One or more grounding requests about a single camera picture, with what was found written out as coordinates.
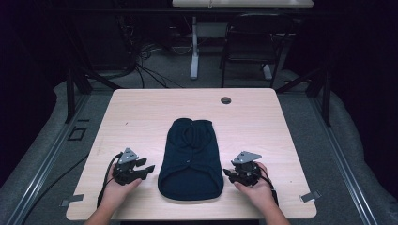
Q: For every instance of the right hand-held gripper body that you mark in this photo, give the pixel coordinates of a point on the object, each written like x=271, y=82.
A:
x=247, y=170

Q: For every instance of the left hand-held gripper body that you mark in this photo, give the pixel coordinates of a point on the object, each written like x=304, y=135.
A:
x=124, y=170

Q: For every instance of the dark navy garment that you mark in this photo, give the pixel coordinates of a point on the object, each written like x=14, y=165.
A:
x=191, y=162

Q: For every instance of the person's left hand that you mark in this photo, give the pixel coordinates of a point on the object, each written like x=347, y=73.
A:
x=117, y=193

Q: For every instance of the person's right hand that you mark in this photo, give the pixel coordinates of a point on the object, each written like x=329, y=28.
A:
x=258, y=192

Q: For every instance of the grey tape strip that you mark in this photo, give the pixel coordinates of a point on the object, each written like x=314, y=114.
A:
x=310, y=196
x=72, y=199

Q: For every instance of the white desk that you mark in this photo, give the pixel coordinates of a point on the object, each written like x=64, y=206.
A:
x=194, y=47

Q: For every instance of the black folding chair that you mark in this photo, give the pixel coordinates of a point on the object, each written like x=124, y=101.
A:
x=255, y=37

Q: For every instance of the aluminium floor rail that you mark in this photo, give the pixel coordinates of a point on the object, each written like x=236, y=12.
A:
x=344, y=168
x=47, y=162

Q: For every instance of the black metal frame stand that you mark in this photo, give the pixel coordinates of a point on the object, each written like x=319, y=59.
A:
x=322, y=90
x=75, y=90

